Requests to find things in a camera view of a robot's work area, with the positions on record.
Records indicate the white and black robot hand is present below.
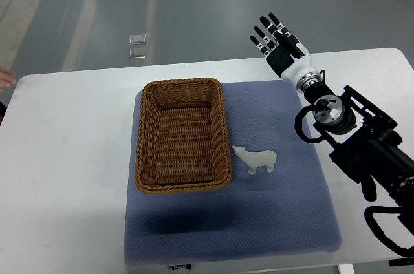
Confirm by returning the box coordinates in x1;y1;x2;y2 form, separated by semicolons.
250;13;323;94

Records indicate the black box at table edge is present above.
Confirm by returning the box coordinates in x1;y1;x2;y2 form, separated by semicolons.
389;258;414;267

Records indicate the blue quilted mat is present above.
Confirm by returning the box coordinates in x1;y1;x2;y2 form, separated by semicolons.
124;81;342;266

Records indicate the brown wicker basket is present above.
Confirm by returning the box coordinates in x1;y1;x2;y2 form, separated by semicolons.
135;78;232;195

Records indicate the person's hand at edge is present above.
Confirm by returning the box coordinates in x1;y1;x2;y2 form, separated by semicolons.
0;66;17;92

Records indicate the upper metal floor plate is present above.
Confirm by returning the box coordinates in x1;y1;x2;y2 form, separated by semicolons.
129;34;146;45

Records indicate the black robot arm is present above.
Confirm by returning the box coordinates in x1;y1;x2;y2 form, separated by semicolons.
294;72;413;258

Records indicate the white bear figurine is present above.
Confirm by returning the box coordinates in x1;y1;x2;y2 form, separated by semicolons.
232;145;278;176

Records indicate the black label tag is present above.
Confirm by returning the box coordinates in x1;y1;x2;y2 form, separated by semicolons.
171;264;191;271

